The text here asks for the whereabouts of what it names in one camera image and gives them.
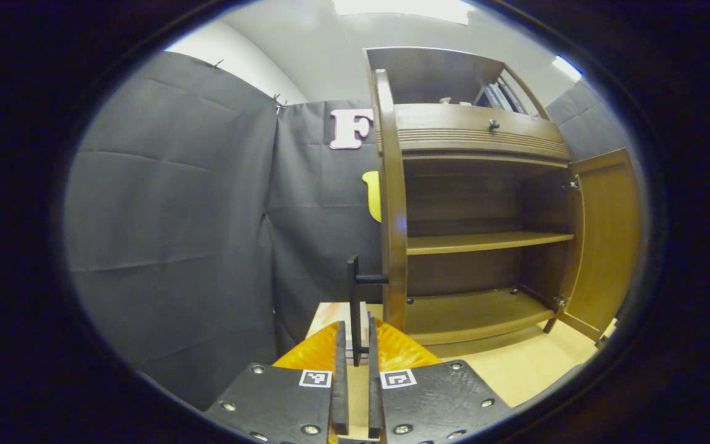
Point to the wooden shoe cabinet door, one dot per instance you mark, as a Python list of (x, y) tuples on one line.
[(607, 234), (395, 216)]

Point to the black backdrop cloth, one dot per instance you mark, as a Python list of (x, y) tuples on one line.
[(170, 216)]

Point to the dark blue book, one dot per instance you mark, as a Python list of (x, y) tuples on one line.
[(485, 100), (513, 98), (500, 98)]

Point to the wooden cabinet drawer black knob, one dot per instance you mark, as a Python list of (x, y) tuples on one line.
[(453, 129)]

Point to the large ceiling light panel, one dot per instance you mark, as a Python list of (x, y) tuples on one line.
[(404, 9)]

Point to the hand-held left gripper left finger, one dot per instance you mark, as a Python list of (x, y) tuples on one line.
[(341, 394)]

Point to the small metal cloth clip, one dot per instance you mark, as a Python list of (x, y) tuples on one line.
[(278, 103)]

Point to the wooden double-door shoe cabinet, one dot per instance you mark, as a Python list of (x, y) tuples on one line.
[(472, 242)]

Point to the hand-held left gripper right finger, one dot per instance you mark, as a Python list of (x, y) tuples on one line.
[(373, 394)]

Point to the white book orange print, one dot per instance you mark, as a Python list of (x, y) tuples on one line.
[(327, 317)]

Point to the small ceiling light panel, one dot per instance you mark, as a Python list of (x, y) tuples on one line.
[(567, 68)]

